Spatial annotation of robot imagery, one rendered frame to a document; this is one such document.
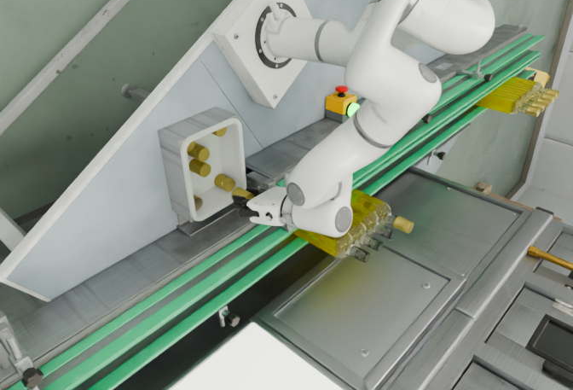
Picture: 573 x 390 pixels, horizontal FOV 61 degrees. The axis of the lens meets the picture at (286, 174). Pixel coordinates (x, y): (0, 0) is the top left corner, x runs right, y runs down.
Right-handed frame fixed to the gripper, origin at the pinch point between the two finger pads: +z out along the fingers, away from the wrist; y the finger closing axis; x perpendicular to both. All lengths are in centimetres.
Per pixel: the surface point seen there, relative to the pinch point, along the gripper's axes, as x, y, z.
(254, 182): -0.8, 9.4, 7.9
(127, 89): 21, 24, 89
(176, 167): 10.7, -9.9, 9.7
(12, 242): 4, -42, 28
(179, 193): 3.9, -9.7, 12.0
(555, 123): -185, 614, 124
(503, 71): -7, 152, 2
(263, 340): -32.6, -8.8, -4.4
